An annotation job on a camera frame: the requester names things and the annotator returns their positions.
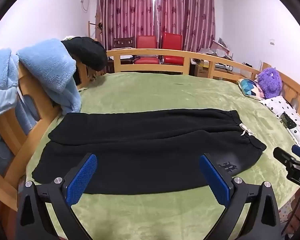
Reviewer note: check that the white dotted bed sheet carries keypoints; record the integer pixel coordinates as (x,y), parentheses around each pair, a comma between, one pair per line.
(285,211)

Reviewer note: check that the person's right forearm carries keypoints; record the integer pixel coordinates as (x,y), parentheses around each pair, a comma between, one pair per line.
(297,217)

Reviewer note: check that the wooden coat rack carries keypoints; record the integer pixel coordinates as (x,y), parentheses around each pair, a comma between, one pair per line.
(98,27)

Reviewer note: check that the white wall switch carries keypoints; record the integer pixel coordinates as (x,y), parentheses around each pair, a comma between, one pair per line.
(272,42)

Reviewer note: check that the wooden bed frame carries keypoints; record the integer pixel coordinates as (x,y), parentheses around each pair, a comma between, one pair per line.
(145,52)

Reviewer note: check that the black garment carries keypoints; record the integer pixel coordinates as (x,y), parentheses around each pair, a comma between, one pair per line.
(87,50)

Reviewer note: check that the green fleece blanket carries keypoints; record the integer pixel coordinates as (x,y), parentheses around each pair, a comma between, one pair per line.
(152,92)

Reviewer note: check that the geometric patterned pillow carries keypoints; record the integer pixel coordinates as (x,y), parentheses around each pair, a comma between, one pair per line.
(250,88)

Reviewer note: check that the dark wooden chair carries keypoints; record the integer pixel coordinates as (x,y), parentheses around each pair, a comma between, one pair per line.
(123,42)

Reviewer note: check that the pink floral curtain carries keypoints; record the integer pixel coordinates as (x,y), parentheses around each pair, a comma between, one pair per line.
(187,12)
(125,12)

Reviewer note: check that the black pants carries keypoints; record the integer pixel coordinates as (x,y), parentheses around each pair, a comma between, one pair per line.
(140,150)

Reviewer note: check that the purple plush toy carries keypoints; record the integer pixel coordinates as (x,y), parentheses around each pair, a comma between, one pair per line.
(270,82)

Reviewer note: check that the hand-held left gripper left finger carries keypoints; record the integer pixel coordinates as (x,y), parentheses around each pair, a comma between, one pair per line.
(81,177)

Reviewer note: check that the red chair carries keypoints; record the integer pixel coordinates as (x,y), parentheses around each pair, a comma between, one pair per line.
(146,42)
(172,41)

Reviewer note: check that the light blue fleece garment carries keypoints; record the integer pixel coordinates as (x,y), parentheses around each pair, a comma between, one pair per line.
(0,80)
(47,65)

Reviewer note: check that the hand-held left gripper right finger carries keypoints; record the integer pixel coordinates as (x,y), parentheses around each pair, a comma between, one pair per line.
(215,180)

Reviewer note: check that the cardboard box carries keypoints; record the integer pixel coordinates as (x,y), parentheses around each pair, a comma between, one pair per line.
(202,70)

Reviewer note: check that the white floral pillow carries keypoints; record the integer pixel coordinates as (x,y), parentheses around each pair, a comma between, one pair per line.
(277,106)

